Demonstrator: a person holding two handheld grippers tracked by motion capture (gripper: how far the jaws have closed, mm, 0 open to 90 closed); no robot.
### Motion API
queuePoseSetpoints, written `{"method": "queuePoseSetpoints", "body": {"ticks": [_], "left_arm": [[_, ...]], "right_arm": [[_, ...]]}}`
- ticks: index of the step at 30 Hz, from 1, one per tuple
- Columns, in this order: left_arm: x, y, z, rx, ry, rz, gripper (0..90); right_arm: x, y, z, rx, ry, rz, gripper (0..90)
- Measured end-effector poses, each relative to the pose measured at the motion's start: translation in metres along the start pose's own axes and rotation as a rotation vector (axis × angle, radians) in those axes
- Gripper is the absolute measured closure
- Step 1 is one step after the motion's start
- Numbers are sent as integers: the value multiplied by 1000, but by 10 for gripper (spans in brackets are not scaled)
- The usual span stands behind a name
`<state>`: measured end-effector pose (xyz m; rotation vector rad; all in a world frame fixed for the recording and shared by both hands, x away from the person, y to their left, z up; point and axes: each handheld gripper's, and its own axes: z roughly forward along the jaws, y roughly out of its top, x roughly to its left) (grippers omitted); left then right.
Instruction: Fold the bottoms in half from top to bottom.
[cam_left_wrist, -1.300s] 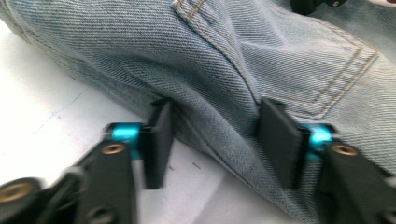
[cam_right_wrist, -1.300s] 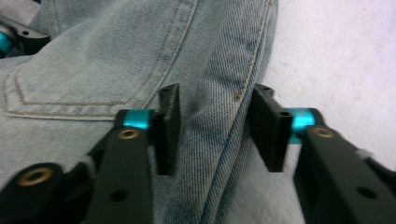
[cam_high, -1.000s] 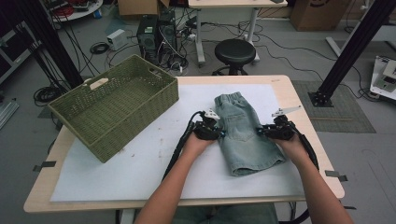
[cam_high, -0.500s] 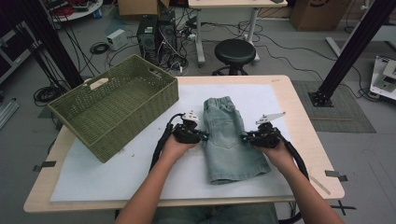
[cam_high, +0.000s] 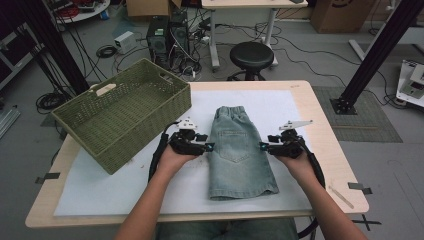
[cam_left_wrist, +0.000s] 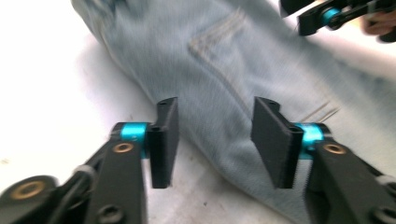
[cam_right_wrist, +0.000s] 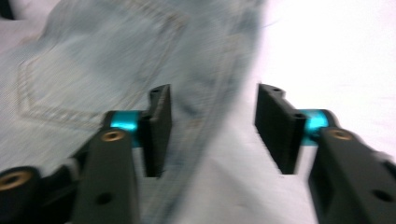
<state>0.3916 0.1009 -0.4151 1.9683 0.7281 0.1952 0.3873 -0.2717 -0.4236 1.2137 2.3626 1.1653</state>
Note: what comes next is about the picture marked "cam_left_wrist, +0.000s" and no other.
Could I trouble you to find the light blue denim pants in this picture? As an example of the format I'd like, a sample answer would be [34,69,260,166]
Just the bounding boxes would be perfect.
[71,0,396,224]

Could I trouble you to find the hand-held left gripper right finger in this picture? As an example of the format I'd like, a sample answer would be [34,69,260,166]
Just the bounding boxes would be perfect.
[250,96,396,224]

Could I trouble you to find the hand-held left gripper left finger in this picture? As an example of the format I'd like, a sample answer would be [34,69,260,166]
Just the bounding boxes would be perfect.
[83,96,180,224]

